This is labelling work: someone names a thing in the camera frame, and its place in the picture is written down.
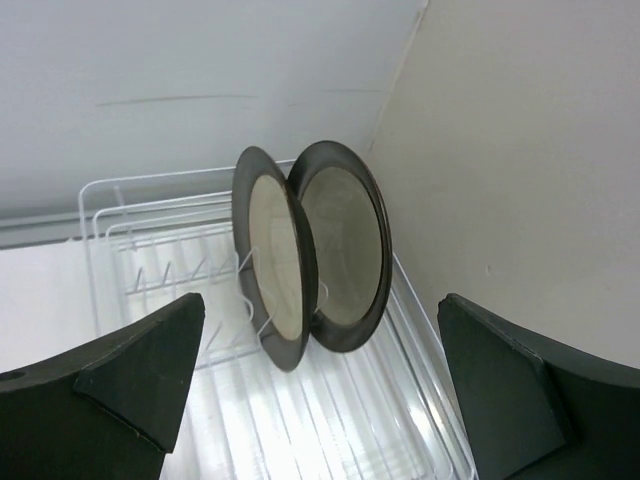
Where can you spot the grey rim plate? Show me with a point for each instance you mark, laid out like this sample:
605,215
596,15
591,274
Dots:
353,243
277,266

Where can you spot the white wire dish rack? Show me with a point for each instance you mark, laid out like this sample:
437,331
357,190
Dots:
381,412

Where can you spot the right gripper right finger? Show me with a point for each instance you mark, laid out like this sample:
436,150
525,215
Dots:
535,408

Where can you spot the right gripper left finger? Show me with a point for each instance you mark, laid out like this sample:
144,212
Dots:
108,409

